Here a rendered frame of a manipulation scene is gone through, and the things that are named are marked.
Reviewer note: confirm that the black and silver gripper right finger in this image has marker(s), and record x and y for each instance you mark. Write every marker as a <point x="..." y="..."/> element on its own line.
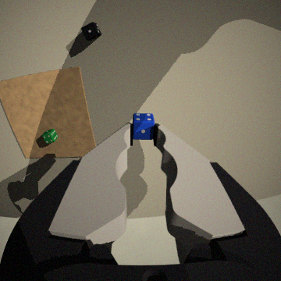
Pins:
<point x="205" y="204"/>

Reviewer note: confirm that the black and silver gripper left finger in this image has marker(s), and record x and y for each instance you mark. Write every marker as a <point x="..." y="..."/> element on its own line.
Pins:
<point x="84" y="205"/>

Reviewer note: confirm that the tan mat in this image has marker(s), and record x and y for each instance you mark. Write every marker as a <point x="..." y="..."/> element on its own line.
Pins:
<point x="50" y="100"/>

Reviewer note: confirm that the dark blue die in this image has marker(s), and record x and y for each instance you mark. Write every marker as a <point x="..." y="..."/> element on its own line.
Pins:
<point x="143" y="126"/>

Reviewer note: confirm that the green die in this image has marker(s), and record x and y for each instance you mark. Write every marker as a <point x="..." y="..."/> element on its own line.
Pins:
<point x="50" y="136"/>

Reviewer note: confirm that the black die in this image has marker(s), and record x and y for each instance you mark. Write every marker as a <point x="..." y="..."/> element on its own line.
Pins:
<point x="91" y="31"/>

